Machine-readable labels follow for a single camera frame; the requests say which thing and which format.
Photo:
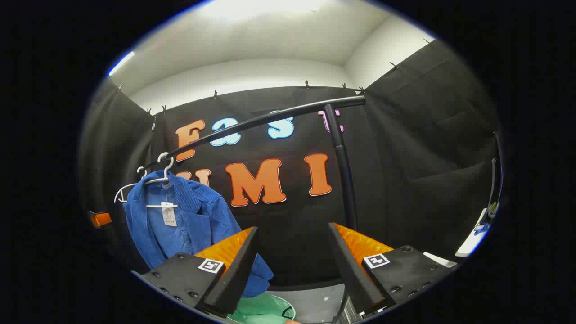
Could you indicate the black backdrop cloth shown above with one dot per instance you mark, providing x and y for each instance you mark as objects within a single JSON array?
[{"x": 405, "y": 157}]

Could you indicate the white paper tag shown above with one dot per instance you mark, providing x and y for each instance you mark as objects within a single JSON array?
[{"x": 169, "y": 216}]

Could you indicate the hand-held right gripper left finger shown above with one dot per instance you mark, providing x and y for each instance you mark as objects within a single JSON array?
[{"x": 234, "y": 274}]

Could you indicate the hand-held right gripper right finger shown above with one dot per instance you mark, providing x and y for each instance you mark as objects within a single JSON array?
[{"x": 355, "y": 274}]

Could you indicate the green laundry hamper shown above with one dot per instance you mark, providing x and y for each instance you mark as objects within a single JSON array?
[{"x": 261, "y": 310}]

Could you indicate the white clothes hanger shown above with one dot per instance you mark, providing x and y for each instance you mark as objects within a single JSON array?
[
  {"x": 167, "y": 168},
  {"x": 120, "y": 191}
]

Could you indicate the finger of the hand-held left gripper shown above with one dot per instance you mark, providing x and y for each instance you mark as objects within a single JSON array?
[{"x": 101, "y": 219}]

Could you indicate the black clothes rack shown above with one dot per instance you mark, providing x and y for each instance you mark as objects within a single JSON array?
[{"x": 344, "y": 171}]

